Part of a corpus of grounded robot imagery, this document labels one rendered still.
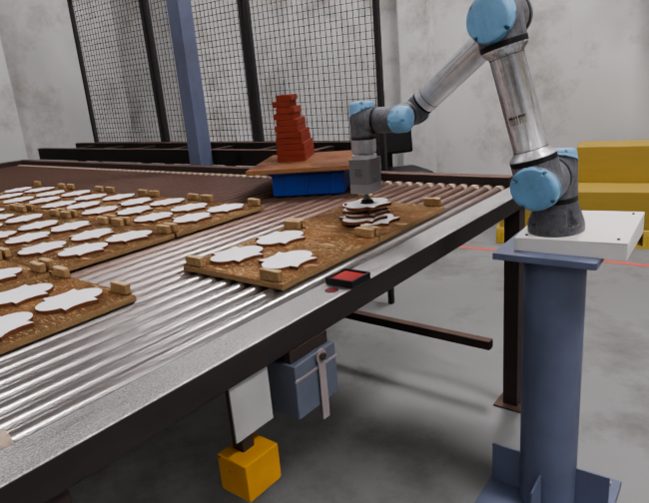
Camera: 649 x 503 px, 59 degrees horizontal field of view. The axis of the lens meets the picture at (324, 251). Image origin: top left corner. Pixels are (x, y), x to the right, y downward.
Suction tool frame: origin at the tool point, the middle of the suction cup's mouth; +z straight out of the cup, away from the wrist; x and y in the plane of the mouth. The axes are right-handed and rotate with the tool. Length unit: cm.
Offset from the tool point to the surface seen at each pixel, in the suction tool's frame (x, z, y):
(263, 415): 20, 23, 79
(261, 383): 20, 16, 79
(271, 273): 6, 3, 56
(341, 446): -22, 98, -7
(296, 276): 10, 5, 51
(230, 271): -9, 5, 54
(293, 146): -65, -12, -50
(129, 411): 18, 7, 106
